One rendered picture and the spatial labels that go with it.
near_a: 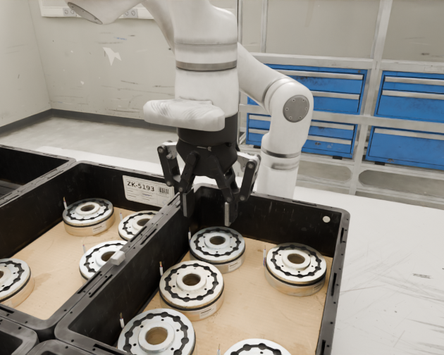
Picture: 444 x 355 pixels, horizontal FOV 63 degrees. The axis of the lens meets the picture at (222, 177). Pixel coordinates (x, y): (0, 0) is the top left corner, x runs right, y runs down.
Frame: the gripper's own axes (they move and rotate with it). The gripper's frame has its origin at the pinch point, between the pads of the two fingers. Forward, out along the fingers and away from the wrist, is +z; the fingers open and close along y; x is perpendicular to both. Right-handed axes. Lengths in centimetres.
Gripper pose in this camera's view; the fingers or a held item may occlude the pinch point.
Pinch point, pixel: (208, 209)
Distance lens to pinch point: 49.9
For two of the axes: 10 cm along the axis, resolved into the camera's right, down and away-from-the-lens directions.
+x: -3.8, 4.2, -8.3
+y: -9.3, -1.7, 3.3
